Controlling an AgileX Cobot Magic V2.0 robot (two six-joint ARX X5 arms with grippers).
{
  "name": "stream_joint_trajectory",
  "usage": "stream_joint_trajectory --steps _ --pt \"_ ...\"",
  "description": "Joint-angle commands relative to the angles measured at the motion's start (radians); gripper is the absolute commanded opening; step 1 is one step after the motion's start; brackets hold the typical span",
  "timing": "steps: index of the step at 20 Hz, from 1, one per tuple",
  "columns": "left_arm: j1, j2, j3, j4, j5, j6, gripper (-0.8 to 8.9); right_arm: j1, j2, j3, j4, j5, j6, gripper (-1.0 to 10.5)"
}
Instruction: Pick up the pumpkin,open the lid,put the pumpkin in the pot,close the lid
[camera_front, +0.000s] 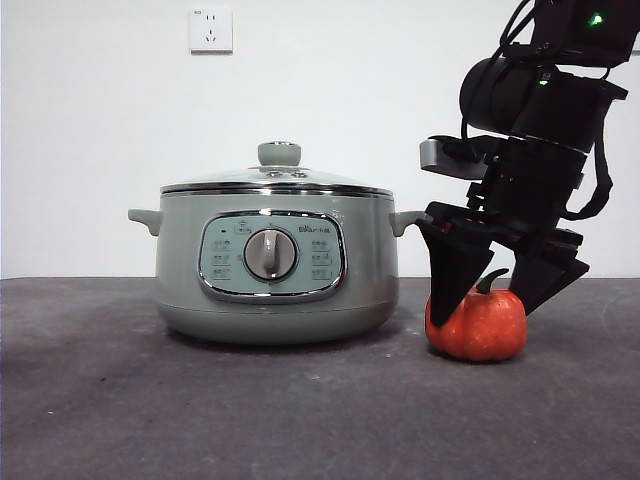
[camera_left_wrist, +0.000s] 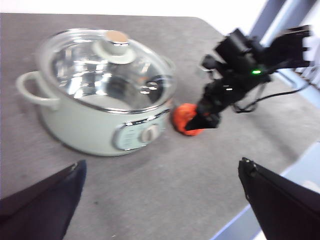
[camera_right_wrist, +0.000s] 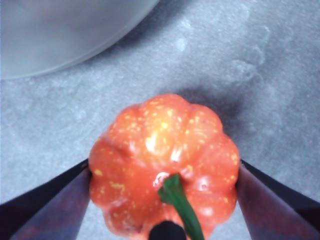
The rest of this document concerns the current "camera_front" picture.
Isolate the black camera cable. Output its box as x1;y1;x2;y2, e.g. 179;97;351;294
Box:
459;0;536;161

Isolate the orange pumpkin with green stem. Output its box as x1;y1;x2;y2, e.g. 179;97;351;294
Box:
424;268;529;362

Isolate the pale green electric pot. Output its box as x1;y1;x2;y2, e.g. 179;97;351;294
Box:
127;189;426;346

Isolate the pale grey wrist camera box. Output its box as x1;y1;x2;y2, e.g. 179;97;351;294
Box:
418;134;501;180

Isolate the glass lid with green knob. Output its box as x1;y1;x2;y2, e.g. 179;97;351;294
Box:
160;141;394;197

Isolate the white wall socket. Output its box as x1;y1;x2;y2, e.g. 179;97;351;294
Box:
189;7;234;55

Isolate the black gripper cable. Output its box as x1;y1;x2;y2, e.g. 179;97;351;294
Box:
559;69;615;221

